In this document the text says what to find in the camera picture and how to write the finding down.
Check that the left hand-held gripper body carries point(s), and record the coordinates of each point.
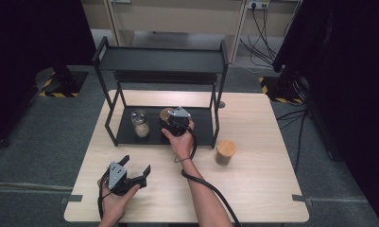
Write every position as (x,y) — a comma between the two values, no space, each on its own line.
(117,178)

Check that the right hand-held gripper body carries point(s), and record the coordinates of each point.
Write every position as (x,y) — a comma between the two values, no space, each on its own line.
(177,123)

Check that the wooden-lid jar of brown slices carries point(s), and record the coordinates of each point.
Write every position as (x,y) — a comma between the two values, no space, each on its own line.
(164,114)

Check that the black metal two-tier rack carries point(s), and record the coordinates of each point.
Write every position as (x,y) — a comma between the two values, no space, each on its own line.
(203,126)

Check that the steel-lid glass jar white powder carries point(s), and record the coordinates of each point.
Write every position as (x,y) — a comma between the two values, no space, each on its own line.
(141,124)

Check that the wooden-lid jar of dried flowers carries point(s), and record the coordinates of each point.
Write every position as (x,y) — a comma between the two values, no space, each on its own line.
(226,148)

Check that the person's right hand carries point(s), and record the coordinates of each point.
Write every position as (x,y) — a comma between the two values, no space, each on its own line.
(182,145)

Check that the person's left hand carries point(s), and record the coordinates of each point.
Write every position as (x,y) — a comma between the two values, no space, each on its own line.
(114,208)

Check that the grey round table grommet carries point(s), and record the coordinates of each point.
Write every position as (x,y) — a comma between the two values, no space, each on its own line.
(221,104)

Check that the grey floor tape piece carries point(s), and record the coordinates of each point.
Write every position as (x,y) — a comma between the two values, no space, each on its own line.
(300,198)
(72,198)

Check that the black stand base striped tape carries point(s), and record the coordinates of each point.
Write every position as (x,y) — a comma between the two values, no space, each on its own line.
(65,83)
(280,90)

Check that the white power strip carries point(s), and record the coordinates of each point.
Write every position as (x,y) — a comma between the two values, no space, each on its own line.
(258,4)

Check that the black curtain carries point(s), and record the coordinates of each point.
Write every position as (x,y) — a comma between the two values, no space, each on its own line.
(351,94)
(26,47)

